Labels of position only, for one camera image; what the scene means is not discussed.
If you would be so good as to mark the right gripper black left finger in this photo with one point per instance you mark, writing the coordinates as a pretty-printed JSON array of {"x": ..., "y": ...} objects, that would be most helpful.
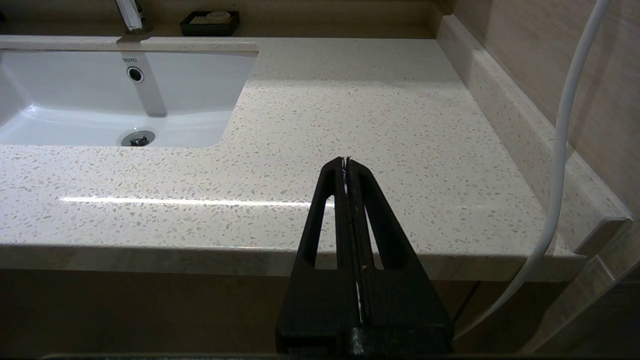
[{"x": 320, "y": 300}]

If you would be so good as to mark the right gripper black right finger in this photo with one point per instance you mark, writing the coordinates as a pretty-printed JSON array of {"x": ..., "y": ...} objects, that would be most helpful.
[{"x": 400, "y": 305}]

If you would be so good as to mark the brown vanity cabinet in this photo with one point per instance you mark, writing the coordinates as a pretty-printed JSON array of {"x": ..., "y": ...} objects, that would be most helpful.
[{"x": 150, "y": 310}]

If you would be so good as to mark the chrome sink drain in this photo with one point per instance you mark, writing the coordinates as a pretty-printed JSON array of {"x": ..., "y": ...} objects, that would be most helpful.
[{"x": 138, "y": 138}]

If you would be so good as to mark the black soap dish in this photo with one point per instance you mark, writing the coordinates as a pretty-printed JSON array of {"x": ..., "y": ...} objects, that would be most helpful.
[{"x": 200, "y": 31}]

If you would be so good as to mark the beige soap bar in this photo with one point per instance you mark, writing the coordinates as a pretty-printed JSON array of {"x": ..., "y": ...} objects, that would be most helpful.
[{"x": 217, "y": 17}]

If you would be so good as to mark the white sink basin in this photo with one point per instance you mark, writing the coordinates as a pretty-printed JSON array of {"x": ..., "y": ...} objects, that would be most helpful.
[{"x": 75, "y": 95}]

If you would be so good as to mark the chrome faucet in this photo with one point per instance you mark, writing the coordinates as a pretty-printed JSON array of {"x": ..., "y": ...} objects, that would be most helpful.
[{"x": 129, "y": 15}]

